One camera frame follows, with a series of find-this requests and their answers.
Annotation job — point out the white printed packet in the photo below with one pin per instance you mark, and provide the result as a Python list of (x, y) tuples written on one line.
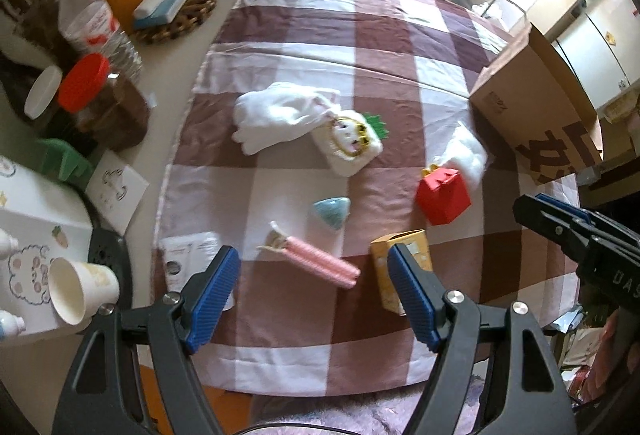
[(185, 250)]

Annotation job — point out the wicker trivet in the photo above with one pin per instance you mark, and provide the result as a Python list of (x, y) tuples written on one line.
[(190, 17)]

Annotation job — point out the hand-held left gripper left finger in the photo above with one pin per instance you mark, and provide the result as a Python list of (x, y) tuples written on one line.
[(215, 297)]

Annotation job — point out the white plastic bag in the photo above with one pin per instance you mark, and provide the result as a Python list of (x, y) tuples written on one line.
[(467, 155)]

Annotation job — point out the pink hair clip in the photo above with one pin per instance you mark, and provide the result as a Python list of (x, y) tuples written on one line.
[(315, 260)]

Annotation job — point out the white small bottle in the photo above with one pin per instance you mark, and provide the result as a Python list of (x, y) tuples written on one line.
[(10, 324), (7, 245)]

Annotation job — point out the clear water bottle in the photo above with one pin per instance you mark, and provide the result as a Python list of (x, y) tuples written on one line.
[(85, 15)]

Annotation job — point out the brown cardboard box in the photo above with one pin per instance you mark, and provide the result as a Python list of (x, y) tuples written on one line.
[(530, 80)]

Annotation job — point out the white paper cup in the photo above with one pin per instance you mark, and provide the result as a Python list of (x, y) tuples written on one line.
[(90, 280)]

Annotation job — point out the white illustrated card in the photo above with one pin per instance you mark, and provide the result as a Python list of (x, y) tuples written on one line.
[(117, 185)]

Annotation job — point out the small yellow box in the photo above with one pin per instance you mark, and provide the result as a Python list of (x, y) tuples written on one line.
[(382, 265)]

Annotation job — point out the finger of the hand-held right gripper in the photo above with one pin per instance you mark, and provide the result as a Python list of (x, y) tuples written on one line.
[(562, 207), (545, 222)]

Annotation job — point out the red lid jar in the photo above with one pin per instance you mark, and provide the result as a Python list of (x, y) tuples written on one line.
[(110, 115)]

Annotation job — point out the white towel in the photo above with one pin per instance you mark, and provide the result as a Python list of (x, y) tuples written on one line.
[(270, 115)]

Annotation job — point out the white plush toy green leaf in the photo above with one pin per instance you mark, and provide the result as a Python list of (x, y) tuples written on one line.
[(350, 150)]

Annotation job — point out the white cartoon printed box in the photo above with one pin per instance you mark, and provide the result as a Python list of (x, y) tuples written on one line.
[(30, 215)]

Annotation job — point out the brown white checkered tablecloth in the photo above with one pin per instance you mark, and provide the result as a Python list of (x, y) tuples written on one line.
[(310, 65)]

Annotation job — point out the white blue tissue pack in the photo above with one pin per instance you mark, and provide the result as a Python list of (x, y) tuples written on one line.
[(162, 0)]

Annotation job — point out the white round lid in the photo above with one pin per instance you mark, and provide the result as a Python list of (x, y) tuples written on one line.
[(42, 90)]

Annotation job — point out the teal cone-shaped object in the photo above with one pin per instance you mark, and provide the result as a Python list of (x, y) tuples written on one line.
[(332, 212)]

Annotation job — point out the dark fuzzy bundle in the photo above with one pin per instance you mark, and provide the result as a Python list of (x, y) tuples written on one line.
[(30, 15)]

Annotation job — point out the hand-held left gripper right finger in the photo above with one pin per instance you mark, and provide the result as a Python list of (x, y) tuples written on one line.
[(412, 297)]

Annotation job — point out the green plastic stool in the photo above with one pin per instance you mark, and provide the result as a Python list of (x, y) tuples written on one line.
[(62, 160)]

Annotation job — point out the red gift-shaped box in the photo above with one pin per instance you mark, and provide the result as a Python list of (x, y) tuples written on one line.
[(445, 200)]

